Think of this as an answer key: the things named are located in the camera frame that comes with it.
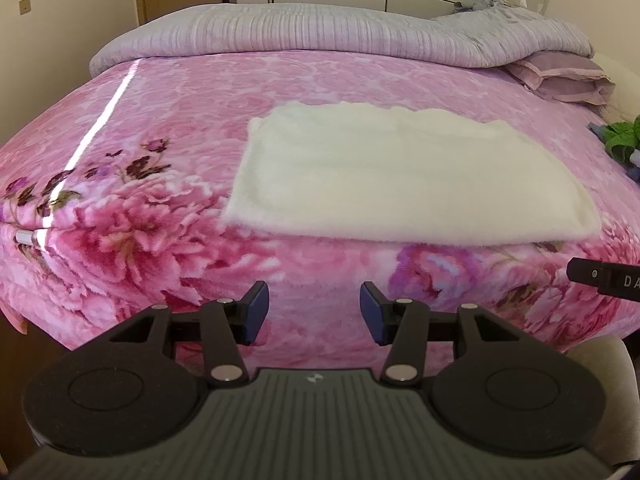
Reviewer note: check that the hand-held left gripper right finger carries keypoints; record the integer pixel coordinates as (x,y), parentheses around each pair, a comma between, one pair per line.
(372,312)

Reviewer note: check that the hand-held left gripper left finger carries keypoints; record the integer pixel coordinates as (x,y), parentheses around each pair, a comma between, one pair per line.
(257,310)

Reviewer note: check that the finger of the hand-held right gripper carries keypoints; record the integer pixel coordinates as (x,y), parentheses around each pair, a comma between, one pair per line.
(585,272)

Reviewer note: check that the cream knit sweater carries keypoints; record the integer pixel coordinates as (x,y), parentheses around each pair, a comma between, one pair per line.
(400,175)

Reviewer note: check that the white round lidded tub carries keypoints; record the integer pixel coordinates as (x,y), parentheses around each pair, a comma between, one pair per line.
(615,385)

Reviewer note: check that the light blue garment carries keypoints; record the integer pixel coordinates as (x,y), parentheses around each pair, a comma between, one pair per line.
(635,160)

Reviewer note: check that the green knit garment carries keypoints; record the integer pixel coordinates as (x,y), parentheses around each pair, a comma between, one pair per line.
(620,137)

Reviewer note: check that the teal cloth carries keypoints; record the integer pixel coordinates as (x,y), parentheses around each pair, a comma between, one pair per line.
(596,129)

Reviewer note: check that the pink floral blanket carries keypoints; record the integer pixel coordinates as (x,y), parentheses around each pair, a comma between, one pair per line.
(175,135)

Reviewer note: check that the mauve pillow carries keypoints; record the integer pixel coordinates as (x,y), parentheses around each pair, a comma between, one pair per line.
(565,77)

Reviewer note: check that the white silver tube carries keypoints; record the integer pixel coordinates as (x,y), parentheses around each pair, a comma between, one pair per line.
(24,236)

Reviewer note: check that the lilac striped quilt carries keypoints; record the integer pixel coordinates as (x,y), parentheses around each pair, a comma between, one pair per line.
(300,30)

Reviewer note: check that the blue grey cloth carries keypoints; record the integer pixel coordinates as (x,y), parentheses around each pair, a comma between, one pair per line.
(475,6)

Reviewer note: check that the wall light switch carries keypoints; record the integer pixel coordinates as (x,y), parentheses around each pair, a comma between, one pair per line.
(24,6)

